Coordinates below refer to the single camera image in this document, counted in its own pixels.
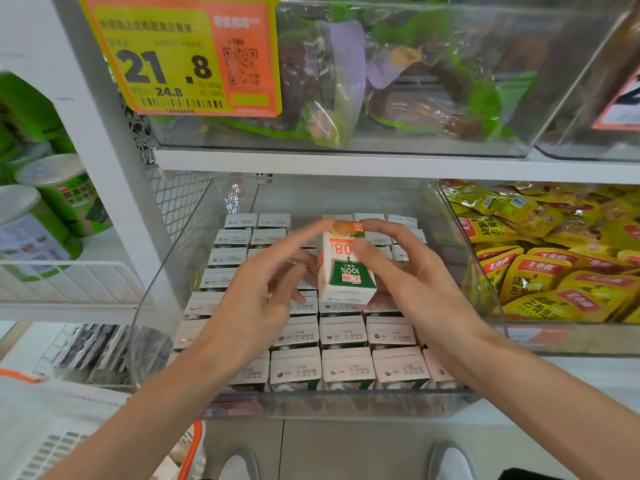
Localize white wire mesh divider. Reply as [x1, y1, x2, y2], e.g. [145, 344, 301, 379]
[122, 107, 223, 245]

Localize person's left shoe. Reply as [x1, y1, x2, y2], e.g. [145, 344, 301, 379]
[216, 449, 261, 480]

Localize white orange juice carton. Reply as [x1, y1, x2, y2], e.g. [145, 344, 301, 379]
[317, 220, 378, 306]

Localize person's shoe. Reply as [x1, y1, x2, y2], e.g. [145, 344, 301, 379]
[216, 449, 261, 480]
[427, 441, 477, 480]

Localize person's left forearm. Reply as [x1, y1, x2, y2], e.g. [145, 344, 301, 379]
[42, 345, 243, 480]

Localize green can grey lid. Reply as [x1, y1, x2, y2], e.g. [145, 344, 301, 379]
[16, 153, 114, 239]
[0, 140, 55, 186]
[0, 184, 84, 282]

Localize green snack package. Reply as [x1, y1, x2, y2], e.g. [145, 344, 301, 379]
[0, 71, 77, 156]

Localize person's left hand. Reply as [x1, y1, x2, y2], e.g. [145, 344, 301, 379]
[192, 220, 334, 384]

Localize person's right hand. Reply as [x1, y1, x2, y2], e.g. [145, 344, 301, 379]
[351, 219, 497, 381]

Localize rows of boxed juice cartons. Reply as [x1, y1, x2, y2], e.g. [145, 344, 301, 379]
[170, 212, 457, 393]

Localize white basket orange handle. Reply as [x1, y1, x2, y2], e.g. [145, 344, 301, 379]
[0, 367, 207, 480]

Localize row of dark snack packets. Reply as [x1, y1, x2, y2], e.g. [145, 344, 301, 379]
[51, 323, 174, 386]

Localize yellow and orange price tag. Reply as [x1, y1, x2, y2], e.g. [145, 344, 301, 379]
[74, 0, 284, 118]

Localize clear plastic bin white tag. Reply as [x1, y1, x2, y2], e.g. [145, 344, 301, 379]
[534, 9, 640, 163]

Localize white shelf unit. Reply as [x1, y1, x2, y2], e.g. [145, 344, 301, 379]
[0, 0, 640, 480]

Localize clear plastic bin with bags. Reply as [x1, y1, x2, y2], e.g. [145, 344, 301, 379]
[120, 0, 633, 159]

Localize clear plastic bin yellow packets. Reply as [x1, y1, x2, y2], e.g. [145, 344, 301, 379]
[434, 179, 640, 356]

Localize person's right shoe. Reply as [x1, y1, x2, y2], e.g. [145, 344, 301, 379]
[427, 441, 477, 480]

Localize pile of yellow snack packets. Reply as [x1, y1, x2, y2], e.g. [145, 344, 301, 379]
[440, 180, 640, 325]

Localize white and orange price tag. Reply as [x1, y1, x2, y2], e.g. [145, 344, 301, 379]
[592, 65, 640, 132]

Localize person's right forearm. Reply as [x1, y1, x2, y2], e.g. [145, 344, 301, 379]
[439, 325, 640, 480]

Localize clear plastic bin with cartons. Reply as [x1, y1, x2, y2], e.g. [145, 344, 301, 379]
[128, 176, 507, 420]

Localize green clear snack bag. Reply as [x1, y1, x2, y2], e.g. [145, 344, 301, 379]
[364, 20, 540, 141]

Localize purple clear snack bag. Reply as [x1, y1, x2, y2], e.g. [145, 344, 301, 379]
[276, 19, 369, 148]

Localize white wire shelf rail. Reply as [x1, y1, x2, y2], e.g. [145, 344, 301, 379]
[0, 260, 147, 306]

